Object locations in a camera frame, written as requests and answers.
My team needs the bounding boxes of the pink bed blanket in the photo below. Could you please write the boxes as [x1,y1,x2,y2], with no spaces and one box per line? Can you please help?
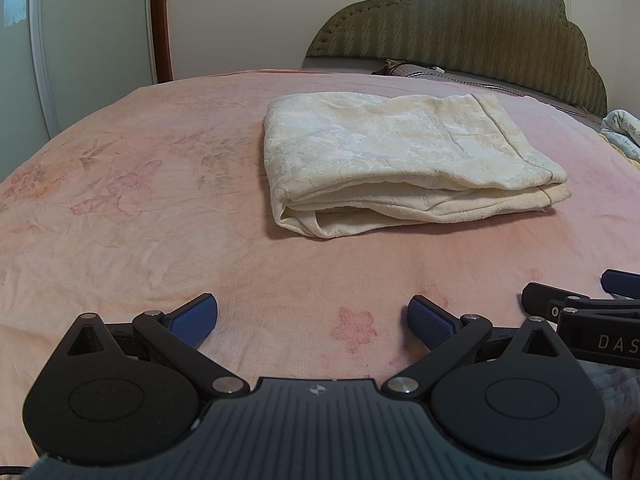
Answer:
[1,72,639,465]

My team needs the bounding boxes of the cream white pants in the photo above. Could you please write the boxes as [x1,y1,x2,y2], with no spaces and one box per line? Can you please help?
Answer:
[264,92,570,240]

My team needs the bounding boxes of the brown wooden door frame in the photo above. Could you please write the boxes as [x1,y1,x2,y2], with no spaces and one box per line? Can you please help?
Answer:
[150,0,174,84]

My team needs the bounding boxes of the glass sliding wardrobe door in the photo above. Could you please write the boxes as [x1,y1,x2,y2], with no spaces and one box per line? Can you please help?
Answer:
[0,0,157,176]

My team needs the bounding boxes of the grey striped pillow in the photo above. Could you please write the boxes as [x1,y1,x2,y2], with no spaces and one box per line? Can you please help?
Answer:
[373,60,603,129]

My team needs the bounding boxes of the crumpled light cloth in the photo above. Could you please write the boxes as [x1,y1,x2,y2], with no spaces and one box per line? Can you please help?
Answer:
[600,110,640,165]

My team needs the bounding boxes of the black cable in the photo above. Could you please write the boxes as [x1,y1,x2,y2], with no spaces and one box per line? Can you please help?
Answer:
[602,429,633,478]

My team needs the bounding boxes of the green upholstered headboard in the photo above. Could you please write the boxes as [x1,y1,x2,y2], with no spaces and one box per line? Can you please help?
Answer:
[307,0,608,116]

